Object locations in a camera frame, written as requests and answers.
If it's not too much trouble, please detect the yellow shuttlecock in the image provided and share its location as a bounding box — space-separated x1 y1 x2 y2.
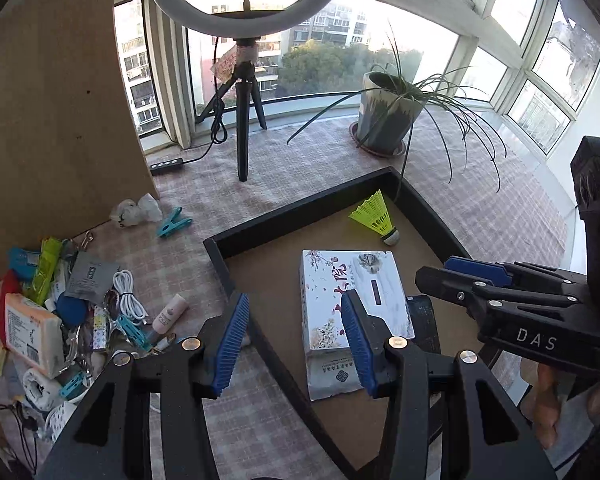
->
349 190 400 247

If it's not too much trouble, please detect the black tray with cork base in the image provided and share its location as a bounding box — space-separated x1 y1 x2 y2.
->
203 166 503 480

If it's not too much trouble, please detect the white plastic bag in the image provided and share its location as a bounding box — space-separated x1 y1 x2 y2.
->
110 192 163 229

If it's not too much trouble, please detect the dotted tissue pack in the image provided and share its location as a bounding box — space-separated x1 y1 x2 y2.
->
44 401 78 442

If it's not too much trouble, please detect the white window frame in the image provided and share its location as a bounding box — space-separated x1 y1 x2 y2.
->
112 0 600 161

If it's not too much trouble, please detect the pink tube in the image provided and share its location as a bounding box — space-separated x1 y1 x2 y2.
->
146 294 188 347

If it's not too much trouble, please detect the pink plaid tablecloth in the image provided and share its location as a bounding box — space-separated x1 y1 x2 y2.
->
0 105 571 480

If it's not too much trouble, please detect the potted grass plant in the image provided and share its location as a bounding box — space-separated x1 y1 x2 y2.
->
286 20 508 196

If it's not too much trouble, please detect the teal clothespin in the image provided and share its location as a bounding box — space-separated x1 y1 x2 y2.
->
156 206 193 239
114 313 149 354

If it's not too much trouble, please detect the yellow-green packet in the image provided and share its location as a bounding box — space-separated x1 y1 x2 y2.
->
24 237 63 306

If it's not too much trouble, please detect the blue packet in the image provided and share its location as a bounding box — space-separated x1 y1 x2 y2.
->
7 246 43 282

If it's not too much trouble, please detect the red pouch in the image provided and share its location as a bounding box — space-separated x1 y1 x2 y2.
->
0 269 25 351

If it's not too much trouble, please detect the white floral box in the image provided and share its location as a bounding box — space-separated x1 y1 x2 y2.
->
300 249 415 402

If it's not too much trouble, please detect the black cord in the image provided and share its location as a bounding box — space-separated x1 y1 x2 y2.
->
0 402 37 476

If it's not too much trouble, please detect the black remote control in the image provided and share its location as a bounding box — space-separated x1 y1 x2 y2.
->
406 295 442 356

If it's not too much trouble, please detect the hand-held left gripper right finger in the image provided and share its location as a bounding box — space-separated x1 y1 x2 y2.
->
340 290 558 480

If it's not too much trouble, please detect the white plug-in device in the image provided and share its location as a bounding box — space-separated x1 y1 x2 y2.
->
22 367 63 411

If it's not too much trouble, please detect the colourful printed strip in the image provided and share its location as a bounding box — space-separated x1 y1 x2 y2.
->
92 304 110 351

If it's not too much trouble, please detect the black ring light cable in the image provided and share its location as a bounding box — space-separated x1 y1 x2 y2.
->
180 35 228 163

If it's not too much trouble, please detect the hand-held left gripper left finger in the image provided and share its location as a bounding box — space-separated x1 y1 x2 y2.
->
37 291 251 480

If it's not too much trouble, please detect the black power strip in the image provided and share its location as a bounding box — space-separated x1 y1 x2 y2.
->
150 157 184 177

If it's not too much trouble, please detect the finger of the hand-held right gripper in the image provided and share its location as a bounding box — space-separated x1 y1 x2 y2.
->
444 256 588 291
415 265 581 321

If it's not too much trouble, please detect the brown fibreboard panel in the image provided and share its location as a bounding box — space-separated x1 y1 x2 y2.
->
0 0 161 292

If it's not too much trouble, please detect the person's right forearm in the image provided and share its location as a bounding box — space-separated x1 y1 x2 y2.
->
545 375 600 480

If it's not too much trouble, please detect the grey sachet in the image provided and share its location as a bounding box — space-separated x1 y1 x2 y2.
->
64 251 122 306

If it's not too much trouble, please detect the person's right hand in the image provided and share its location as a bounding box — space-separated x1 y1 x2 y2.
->
522 361 576 449

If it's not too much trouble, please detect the blue round pad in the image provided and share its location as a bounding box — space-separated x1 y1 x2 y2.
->
56 294 88 329

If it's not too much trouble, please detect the coiled white usb cable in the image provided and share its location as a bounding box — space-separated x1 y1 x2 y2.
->
112 269 149 325

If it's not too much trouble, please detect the pink paper tag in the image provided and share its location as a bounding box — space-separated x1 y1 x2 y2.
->
210 49 242 82

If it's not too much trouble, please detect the light blue hanger clip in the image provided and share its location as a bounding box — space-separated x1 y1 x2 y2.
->
59 371 87 402

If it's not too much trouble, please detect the orange tissue packet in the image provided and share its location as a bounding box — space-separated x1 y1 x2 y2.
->
4 292 66 380

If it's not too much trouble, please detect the black tripod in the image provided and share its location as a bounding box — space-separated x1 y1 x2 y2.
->
195 37 269 183

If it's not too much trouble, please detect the red plant saucer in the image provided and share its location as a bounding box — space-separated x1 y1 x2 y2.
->
350 121 407 159

